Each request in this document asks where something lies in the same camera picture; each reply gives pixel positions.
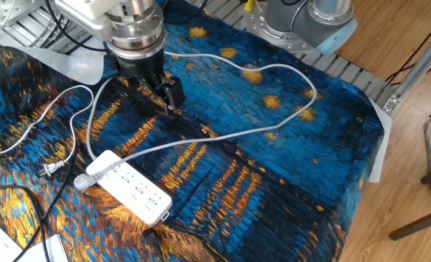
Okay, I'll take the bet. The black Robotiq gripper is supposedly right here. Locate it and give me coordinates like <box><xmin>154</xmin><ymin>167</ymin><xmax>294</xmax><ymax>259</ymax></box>
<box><xmin>108</xmin><ymin>47</ymin><xmax>186</xmax><ymax>116</ymax></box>

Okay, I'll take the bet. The grey power cord with plug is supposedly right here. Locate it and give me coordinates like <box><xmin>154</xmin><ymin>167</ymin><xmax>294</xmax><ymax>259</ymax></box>
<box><xmin>73</xmin><ymin>50</ymin><xmax>318</xmax><ymax>191</ymax></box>

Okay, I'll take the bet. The white power strip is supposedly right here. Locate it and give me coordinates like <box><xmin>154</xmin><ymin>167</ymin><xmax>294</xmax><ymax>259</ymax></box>
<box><xmin>85</xmin><ymin>149</ymin><xmax>173</xmax><ymax>226</ymax></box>

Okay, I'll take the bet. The starry night painted tablecloth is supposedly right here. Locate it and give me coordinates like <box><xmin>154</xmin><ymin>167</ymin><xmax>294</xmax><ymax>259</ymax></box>
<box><xmin>0</xmin><ymin>0</ymin><xmax>393</xmax><ymax>262</ymax></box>

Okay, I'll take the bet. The perforated aluminium plate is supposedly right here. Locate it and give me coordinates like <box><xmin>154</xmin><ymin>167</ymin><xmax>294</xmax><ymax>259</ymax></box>
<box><xmin>0</xmin><ymin>0</ymin><xmax>47</xmax><ymax>28</ymax></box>

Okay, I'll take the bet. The dark wooden stool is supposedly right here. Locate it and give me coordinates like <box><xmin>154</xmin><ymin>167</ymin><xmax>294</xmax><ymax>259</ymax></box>
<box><xmin>388</xmin><ymin>162</ymin><xmax>431</xmax><ymax>242</ymax></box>

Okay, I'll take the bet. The white power strip cable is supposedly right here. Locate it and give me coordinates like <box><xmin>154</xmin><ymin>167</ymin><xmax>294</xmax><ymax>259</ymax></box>
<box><xmin>85</xmin><ymin>76</ymin><xmax>115</xmax><ymax>161</ymax></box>

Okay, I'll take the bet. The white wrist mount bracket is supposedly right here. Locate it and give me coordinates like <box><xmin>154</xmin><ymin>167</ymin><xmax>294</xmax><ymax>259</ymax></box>
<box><xmin>54</xmin><ymin>0</ymin><xmax>124</xmax><ymax>41</ymax></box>

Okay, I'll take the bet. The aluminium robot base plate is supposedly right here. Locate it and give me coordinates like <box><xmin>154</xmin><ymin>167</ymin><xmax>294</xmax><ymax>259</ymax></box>
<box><xmin>242</xmin><ymin>1</ymin><xmax>344</xmax><ymax>56</ymax></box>

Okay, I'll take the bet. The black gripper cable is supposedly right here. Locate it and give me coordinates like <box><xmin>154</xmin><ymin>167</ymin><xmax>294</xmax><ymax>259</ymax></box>
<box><xmin>40</xmin><ymin>0</ymin><xmax>109</xmax><ymax>54</ymax></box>

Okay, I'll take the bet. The thin white two-prong cord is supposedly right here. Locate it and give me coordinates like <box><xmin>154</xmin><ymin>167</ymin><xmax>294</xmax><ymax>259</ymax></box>
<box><xmin>0</xmin><ymin>84</ymin><xmax>95</xmax><ymax>178</ymax></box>

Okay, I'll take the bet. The dark floor cable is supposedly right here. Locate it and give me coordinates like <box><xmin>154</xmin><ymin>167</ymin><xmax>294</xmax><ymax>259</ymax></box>
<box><xmin>390</xmin><ymin>54</ymin><xmax>431</xmax><ymax>87</ymax></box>
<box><xmin>384</xmin><ymin>12</ymin><xmax>431</xmax><ymax>84</ymax></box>

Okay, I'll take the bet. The aluminium frame post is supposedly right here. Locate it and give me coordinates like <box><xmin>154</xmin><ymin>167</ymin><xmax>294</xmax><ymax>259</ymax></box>
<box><xmin>381</xmin><ymin>21</ymin><xmax>431</xmax><ymax>118</ymax></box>

